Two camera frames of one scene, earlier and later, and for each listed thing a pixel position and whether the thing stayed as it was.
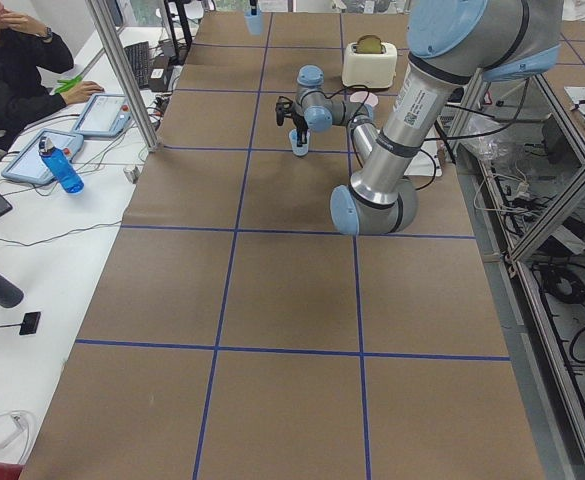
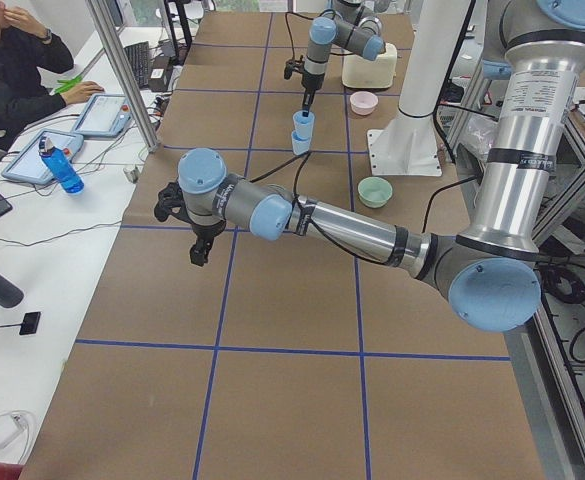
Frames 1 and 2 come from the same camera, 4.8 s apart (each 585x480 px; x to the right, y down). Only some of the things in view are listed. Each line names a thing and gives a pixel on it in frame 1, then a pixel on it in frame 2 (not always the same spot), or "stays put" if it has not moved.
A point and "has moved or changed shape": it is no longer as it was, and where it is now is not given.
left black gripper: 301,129 -> 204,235
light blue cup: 253,22 has moved or changed shape
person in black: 8,54 stays put
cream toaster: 369,69 stays put
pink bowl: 360,97 stays put
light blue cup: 299,150 stays put
